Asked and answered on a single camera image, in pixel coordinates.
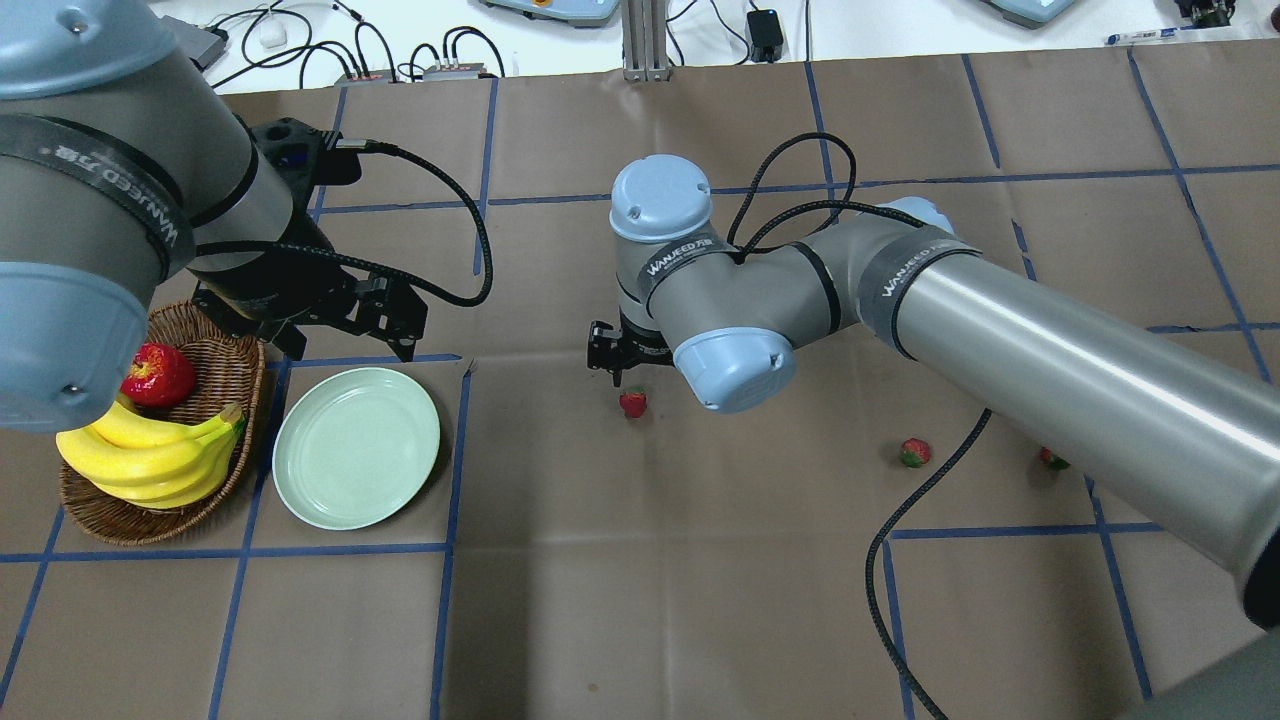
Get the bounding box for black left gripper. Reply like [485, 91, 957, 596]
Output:
[189, 118, 428, 363]

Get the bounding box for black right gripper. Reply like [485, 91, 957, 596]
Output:
[588, 315, 673, 388]

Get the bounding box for red strawberry one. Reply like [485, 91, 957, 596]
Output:
[618, 388, 648, 420]
[1037, 447, 1071, 471]
[897, 437, 933, 469]

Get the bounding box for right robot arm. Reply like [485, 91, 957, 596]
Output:
[588, 154, 1279, 719]

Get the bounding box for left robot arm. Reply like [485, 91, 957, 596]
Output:
[1, 1, 428, 434]

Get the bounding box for light green plate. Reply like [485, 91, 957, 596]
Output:
[271, 366, 442, 530]

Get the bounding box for brown wicker basket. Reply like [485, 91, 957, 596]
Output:
[59, 301, 268, 547]

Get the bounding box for red apple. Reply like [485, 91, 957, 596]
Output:
[119, 342, 197, 407]

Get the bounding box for yellow banana bunch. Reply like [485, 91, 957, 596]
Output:
[55, 397, 244, 510]

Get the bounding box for grey hub boxes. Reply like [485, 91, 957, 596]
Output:
[333, 63, 498, 87]

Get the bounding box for white power adapter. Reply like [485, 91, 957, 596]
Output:
[259, 18, 288, 49]

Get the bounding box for black power adapter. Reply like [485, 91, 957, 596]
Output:
[745, 8, 785, 63]

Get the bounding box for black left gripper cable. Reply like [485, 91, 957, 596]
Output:
[195, 138, 495, 307]

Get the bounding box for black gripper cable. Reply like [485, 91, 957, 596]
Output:
[195, 138, 495, 307]
[727, 131, 993, 720]

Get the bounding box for aluminium profile post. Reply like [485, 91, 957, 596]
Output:
[620, 0, 672, 83]

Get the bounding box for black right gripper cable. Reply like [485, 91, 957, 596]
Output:
[727, 131, 993, 720]

